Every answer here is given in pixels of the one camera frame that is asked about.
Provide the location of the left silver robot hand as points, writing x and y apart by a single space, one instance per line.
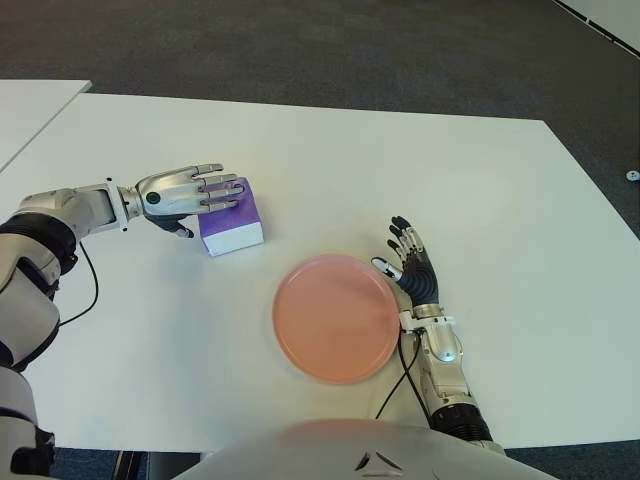
170 192

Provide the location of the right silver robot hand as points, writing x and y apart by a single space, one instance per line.
422 282

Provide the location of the purple tissue paper pack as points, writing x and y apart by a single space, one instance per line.
235 235

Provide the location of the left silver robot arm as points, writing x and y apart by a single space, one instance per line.
50 215

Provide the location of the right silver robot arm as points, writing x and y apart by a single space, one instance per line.
445 375

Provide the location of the pink round plate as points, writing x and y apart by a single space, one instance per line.
335 320

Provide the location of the adjacent white table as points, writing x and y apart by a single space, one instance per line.
30 110

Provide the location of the silver robot torso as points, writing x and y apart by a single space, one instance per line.
325 450

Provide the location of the small white floor object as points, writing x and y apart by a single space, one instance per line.
633 175

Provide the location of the black table leg frame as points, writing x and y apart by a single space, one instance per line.
150 467

